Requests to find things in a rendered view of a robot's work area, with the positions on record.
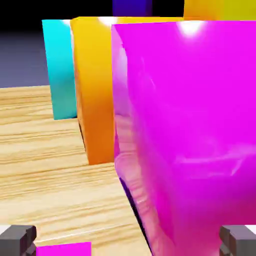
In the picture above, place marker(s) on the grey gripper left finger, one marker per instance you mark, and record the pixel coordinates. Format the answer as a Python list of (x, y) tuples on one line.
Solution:
[(14, 239)]

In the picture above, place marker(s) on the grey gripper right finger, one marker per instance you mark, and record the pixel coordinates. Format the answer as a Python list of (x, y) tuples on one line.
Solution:
[(240, 240)]

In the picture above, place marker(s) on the small magenta cube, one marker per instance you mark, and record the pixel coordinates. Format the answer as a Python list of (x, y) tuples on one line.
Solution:
[(64, 249)]

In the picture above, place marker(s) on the small yellow cube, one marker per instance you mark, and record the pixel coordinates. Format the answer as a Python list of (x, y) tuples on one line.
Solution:
[(220, 9)]

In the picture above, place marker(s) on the small blue cube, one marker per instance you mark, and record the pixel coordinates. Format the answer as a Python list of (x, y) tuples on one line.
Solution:
[(130, 8)]

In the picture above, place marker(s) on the large magenta box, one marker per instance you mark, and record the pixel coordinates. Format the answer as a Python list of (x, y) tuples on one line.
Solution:
[(190, 120)]

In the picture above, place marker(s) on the large orange box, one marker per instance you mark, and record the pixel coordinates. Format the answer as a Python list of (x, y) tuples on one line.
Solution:
[(94, 100)]

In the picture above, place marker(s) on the large cyan box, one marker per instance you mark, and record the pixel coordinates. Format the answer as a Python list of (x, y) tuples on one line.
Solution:
[(60, 70)]

